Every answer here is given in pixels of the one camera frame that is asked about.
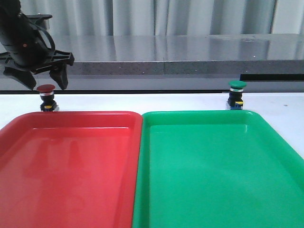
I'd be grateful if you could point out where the red mushroom push button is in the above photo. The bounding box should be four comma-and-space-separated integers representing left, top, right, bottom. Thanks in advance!
37, 84, 59, 112

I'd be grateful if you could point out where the grey pleated curtain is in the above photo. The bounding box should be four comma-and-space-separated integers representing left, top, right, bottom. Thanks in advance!
21, 0, 304, 36

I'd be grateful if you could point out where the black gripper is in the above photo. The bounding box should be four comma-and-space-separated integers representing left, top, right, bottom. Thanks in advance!
0, 0, 74, 90

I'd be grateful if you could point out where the red plastic tray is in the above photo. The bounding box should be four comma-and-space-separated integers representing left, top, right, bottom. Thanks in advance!
0, 112, 143, 228

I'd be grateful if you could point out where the green mushroom push button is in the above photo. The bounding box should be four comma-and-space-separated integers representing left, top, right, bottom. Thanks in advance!
226, 80, 247, 110

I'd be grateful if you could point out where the grey stone counter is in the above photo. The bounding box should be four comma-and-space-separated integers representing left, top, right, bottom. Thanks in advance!
0, 34, 304, 92

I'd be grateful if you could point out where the green plastic tray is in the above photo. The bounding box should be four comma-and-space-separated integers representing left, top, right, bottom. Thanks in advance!
133, 111, 304, 228

